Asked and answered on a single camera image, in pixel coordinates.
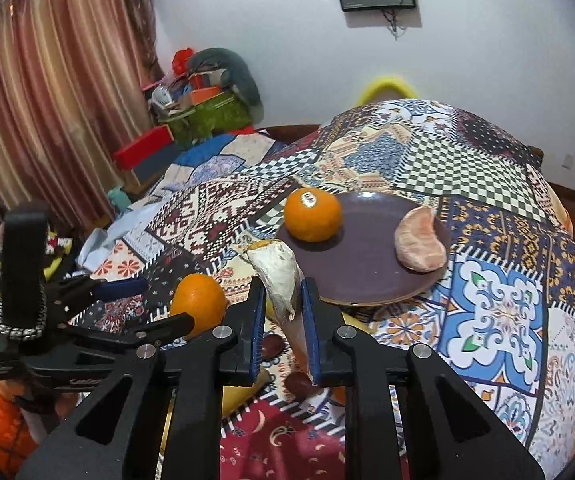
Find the yellow foam tube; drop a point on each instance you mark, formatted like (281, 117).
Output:
(385, 82)

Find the orange garment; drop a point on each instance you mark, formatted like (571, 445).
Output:
(0, 420)

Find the patchwork printed blanket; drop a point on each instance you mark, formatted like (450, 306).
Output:
(492, 310)

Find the orange with sticker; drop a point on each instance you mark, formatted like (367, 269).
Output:
(312, 220)

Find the dark purple plate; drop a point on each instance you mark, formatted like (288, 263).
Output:
(367, 260)

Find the orange box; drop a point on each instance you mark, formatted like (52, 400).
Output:
(206, 95)

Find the striped brown curtain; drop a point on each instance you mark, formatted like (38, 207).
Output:
(57, 85)

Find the wooden bed post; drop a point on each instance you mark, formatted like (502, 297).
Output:
(536, 156)

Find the brown chestnut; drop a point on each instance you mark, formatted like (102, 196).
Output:
(271, 346)
(298, 383)

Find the plain orange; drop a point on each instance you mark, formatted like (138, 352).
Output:
(197, 300)

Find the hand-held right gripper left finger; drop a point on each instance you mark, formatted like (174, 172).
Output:
(256, 332)

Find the peeled pomelo segment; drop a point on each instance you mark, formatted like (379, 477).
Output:
(417, 245)

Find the white wall socket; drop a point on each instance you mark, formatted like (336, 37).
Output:
(568, 162)

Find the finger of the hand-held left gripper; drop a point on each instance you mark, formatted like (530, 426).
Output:
(167, 327)
(125, 287)

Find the wooden bed frame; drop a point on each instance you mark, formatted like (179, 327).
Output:
(292, 131)

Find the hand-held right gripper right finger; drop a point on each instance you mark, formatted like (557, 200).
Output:
(311, 332)

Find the grey plush toy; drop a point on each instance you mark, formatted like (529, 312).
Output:
(232, 67)

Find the red box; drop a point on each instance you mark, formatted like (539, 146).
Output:
(142, 147)

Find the white plastic item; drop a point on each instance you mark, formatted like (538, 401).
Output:
(161, 97)

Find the teal cloth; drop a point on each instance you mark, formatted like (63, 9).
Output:
(117, 196)

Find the colourful knitted cloth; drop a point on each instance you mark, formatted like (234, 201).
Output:
(57, 255)

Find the red plastic bag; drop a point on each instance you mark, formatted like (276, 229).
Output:
(181, 62)

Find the pale blue cloth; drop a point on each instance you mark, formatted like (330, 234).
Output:
(122, 225)

